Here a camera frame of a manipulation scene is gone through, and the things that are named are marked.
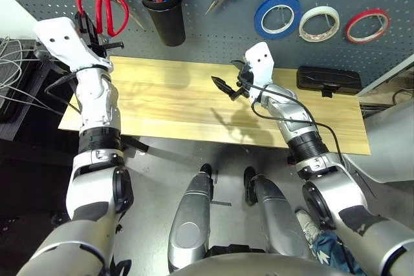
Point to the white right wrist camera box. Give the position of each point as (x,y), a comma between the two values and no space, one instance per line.
(260,62)

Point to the black side table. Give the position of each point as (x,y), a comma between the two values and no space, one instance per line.
(42,117)

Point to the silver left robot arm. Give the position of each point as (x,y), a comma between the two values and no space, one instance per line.
(97,104)

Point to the black hard case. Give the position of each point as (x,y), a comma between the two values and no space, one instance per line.
(9,104)

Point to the blue jeans leg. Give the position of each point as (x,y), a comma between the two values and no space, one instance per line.
(330,253)

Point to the white tape roll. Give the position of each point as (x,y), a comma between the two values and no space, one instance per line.
(318,11)

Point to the silver left robot leg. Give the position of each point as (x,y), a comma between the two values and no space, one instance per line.
(191,230)

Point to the black table bracket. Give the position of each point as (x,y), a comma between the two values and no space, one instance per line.
(136,144)

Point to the white sneaker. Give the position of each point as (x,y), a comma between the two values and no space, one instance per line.
(307,224)

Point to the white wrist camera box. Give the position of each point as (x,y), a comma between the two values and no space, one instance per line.
(260,62)
(64,43)

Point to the black plastic tool case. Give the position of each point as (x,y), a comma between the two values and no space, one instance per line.
(330,79)

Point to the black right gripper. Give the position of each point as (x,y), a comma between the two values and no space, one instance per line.
(246,82)

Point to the red tape roll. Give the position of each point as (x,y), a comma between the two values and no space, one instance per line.
(367,13)

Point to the black floor tape strip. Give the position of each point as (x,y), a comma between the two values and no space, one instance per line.
(220,203)

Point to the silver robot leg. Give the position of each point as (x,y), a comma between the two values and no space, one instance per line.
(191,230)
(278,218)

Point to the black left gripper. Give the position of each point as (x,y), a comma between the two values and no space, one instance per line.
(100,50)

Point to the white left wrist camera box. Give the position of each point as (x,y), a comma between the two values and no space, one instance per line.
(64,43)

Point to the light grey pegboard frame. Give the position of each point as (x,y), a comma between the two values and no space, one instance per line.
(388,77)

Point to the silver right robot leg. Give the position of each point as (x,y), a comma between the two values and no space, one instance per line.
(278,218)

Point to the blue tape roll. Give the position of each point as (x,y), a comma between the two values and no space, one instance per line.
(258,20)

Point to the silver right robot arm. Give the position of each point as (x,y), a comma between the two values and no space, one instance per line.
(300,140)

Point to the grey robot torso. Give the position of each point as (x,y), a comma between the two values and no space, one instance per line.
(242,266)

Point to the black tool cup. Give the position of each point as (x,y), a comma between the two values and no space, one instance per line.
(168,27)

